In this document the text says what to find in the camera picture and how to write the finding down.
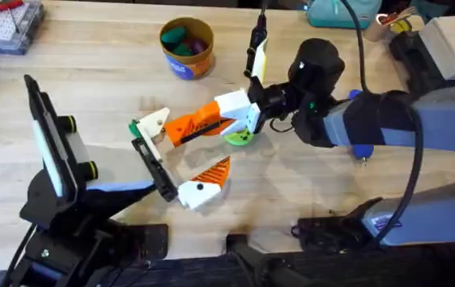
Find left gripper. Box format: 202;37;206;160
76;107;232;219

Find green toy vegetable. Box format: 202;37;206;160
128;118;143;139

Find blue electric screwdriver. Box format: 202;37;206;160
347;88;375;165

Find green disc with holes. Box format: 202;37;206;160
222;128;255;147

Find right wrist upright plate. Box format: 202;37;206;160
244;6;270;84

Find wrist upright plate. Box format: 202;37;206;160
23;74;80;209
244;6;270;84

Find left wrist upright plate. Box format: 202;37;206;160
23;74;80;209

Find teal bag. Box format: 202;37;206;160
305;0;382;30

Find black case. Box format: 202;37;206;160
388;30;451;96

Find heap of tools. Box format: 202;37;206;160
364;6;418;43

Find clear plastic parts box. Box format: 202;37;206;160
0;0;45;56

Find white box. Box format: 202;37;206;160
418;14;455;81

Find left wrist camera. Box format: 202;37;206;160
57;114;100;181

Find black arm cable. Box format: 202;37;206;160
338;0;426;245

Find red handled tool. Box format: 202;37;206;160
0;0;25;12

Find black rail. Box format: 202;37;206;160
0;238;455;287

